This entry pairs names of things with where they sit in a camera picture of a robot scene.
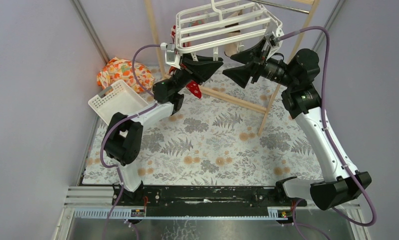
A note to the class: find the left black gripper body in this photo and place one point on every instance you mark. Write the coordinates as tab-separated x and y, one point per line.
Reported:
184	69

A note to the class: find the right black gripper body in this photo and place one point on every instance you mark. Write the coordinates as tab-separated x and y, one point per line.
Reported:
275	70

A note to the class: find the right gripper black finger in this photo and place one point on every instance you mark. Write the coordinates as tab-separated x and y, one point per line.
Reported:
242	75
258	52

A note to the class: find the red santa sock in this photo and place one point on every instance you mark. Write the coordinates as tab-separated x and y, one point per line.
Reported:
174	34

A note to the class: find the white clip sock hanger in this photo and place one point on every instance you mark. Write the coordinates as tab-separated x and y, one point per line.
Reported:
212	34

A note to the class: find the red patterned sock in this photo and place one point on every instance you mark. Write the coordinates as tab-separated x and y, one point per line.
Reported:
194	88

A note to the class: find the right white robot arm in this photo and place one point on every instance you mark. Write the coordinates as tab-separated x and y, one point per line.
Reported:
341	180

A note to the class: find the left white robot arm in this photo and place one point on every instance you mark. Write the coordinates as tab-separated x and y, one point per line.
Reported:
123	139

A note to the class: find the brown beige sock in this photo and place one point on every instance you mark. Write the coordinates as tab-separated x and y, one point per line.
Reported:
232	48

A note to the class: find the pink sock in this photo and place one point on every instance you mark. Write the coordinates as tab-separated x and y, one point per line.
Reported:
197	22

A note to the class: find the metal hanging rod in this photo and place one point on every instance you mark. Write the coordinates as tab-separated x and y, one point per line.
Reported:
289	8

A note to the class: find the floral patterned mat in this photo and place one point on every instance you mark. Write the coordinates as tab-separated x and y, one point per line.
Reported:
210	141

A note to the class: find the white plastic basket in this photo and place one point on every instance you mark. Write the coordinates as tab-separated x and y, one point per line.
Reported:
118	97

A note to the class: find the orange floral cloth bundle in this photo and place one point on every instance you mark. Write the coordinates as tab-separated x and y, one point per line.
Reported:
133	74

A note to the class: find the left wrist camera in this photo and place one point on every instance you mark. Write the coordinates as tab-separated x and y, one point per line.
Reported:
172	57

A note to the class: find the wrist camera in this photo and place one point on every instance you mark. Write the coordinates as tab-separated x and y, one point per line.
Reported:
273	34
172	57

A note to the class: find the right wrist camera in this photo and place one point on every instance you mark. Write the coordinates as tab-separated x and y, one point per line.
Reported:
273	34

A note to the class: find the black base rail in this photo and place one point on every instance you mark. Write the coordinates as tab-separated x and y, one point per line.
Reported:
202	197

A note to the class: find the white slotted cable duct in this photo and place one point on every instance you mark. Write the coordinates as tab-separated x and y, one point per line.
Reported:
252	213

